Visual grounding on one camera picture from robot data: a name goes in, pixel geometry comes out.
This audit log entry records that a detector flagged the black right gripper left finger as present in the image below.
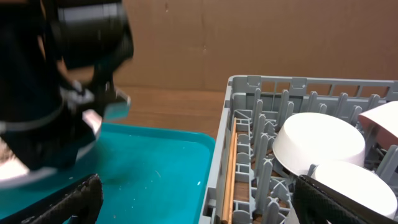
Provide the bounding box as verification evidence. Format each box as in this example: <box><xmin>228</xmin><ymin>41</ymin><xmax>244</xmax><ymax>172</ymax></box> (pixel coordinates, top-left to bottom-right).
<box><xmin>1</xmin><ymin>174</ymin><xmax>103</xmax><ymax>224</ymax></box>

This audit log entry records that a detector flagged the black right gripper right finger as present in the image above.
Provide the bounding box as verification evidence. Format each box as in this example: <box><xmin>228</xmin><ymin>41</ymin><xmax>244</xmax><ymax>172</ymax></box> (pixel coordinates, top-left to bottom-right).
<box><xmin>293</xmin><ymin>175</ymin><xmax>397</xmax><ymax>224</ymax></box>

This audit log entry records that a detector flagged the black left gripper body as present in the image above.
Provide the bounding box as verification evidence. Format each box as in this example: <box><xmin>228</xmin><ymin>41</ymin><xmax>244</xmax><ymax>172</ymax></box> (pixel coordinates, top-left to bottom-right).
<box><xmin>1</xmin><ymin>52</ymin><xmax>131</xmax><ymax>170</ymax></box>

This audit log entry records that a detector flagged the white bowl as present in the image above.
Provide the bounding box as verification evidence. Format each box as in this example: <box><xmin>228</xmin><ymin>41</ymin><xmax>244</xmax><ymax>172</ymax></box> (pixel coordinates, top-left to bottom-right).
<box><xmin>272</xmin><ymin>112</ymin><xmax>365</xmax><ymax>175</ymax></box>

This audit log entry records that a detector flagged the wooden chopstick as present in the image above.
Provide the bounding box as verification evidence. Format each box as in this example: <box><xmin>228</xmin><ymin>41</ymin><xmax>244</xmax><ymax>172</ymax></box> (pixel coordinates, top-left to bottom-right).
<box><xmin>228</xmin><ymin>143</ymin><xmax>237</xmax><ymax>224</ymax></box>
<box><xmin>221</xmin><ymin>118</ymin><xmax>236</xmax><ymax>224</ymax></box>

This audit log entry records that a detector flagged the pink bowl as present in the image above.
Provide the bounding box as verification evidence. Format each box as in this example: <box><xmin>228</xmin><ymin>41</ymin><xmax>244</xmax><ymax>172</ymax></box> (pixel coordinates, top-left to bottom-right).
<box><xmin>358</xmin><ymin>101</ymin><xmax>397</xmax><ymax>150</ymax></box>

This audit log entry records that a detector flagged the white plate with food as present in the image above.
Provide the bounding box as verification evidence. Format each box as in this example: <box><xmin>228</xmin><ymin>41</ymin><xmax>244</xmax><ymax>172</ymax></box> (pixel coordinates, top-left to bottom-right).
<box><xmin>1</xmin><ymin>110</ymin><xmax>103</xmax><ymax>190</ymax></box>

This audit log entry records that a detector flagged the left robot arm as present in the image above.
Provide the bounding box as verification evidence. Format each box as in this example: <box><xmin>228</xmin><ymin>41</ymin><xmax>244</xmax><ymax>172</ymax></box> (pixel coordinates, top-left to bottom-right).
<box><xmin>1</xmin><ymin>0</ymin><xmax>134</xmax><ymax>170</ymax></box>

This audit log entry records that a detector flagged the grey dishwasher rack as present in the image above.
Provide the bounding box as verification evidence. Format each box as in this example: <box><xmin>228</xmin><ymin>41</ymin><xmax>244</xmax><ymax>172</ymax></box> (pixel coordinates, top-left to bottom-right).
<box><xmin>198</xmin><ymin>75</ymin><xmax>397</xmax><ymax>224</ymax></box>

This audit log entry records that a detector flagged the teal plastic tray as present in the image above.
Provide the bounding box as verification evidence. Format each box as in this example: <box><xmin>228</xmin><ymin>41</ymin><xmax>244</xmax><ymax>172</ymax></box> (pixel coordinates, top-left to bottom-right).
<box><xmin>1</xmin><ymin>124</ymin><xmax>215</xmax><ymax>223</ymax></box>

